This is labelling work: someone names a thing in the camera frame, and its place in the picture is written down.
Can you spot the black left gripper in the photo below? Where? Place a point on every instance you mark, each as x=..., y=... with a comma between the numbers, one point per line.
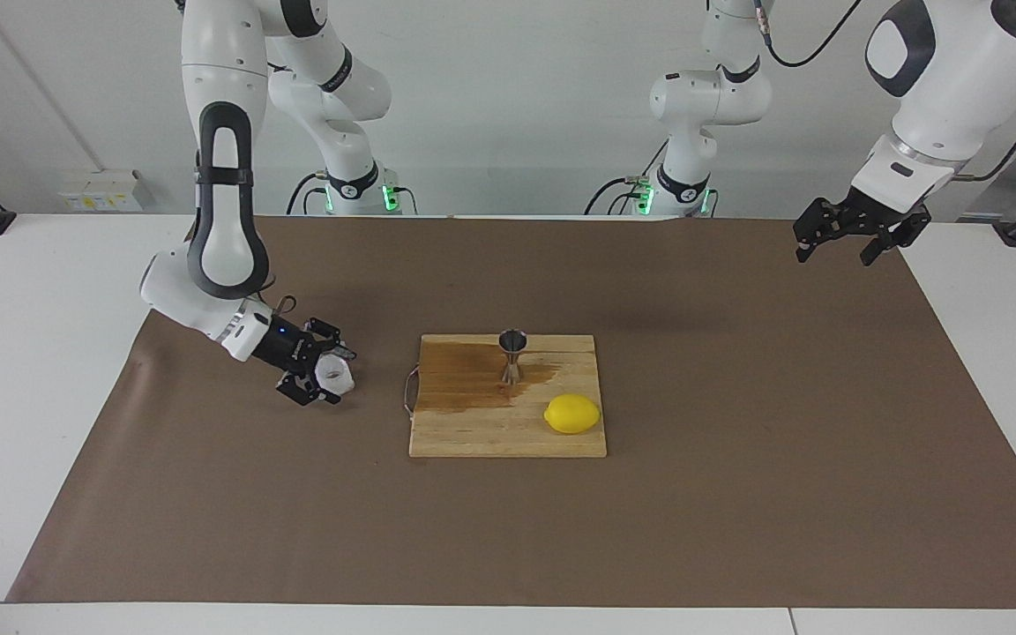
x=878, y=212

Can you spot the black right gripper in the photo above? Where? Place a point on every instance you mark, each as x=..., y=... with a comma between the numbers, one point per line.
x=287, y=348

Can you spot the metal jigger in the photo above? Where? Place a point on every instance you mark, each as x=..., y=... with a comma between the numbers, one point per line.
x=513, y=339

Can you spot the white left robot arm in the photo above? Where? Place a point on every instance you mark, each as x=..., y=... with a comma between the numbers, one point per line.
x=949, y=79

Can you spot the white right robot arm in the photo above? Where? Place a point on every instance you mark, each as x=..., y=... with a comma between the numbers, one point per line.
x=226, y=220

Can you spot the brown paper table mat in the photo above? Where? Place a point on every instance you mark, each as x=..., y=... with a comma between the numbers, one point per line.
x=208, y=485

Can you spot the wooden cutting board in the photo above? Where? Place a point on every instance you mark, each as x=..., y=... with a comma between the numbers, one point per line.
x=508, y=432

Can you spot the yellow lemon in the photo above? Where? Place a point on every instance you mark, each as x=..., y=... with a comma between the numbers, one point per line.
x=571, y=414

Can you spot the white wall socket box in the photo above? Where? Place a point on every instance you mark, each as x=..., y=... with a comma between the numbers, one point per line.
x=98, y=194

